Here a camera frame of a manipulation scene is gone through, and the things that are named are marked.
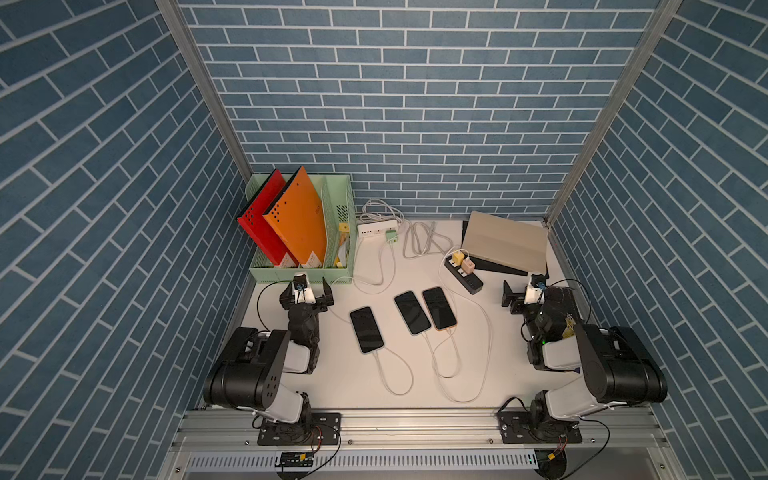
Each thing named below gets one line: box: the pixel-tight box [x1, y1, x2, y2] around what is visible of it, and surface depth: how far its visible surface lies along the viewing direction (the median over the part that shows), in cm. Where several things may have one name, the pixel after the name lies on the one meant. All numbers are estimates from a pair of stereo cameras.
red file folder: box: [237, 168, 297, 265], surface depth 86 cm
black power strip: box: [444, 255, 484, 295], surface depth 104 cm
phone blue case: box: [350, 306, 384, 353], surface depth 91 cm
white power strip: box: [357, 220, 399, 242], surface depth 116 cm
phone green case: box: [394, 291, 431, 335], surface depth 98 cm
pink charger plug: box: [461, 257, 475, 274], surface depth 101 cm
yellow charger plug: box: [452, 250, 465, 266], surface depth 104 cm
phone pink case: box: [422, 286, 457, 331], surface depth 98 cm
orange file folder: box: [262, 166, 327, 266], surface depth 93 cm
